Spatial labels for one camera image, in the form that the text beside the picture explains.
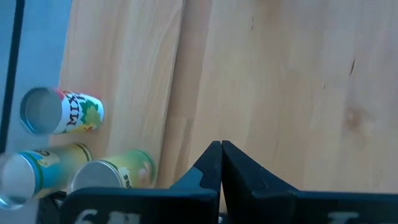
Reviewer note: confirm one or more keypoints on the wooden shelf with black frame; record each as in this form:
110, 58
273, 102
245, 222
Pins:
124, 62

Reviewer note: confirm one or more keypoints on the yellow and teal carrots can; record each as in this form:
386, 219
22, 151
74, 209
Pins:
53, 168

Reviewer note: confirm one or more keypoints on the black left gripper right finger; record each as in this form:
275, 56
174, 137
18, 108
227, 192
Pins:
280, 208

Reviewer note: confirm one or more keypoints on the white pink mixed fruit can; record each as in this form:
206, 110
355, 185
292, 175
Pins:
81, 112

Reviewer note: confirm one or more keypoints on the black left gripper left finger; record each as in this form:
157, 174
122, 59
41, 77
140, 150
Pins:
155, 205

